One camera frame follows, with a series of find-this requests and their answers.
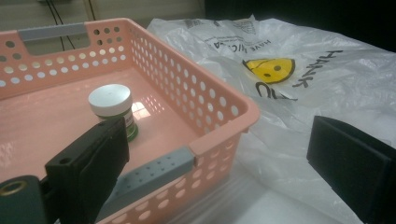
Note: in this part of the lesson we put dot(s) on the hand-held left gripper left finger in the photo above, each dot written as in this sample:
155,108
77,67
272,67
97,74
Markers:
90,168

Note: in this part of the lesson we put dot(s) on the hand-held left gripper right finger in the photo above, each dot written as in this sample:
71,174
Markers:
351,161

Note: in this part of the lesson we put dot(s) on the white-lidded green jar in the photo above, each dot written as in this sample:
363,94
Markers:
112,102

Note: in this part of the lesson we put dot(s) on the white plastic bag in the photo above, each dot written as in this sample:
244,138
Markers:
311,93

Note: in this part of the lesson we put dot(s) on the pink perforated plastic basket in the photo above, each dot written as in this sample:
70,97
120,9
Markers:
174,93

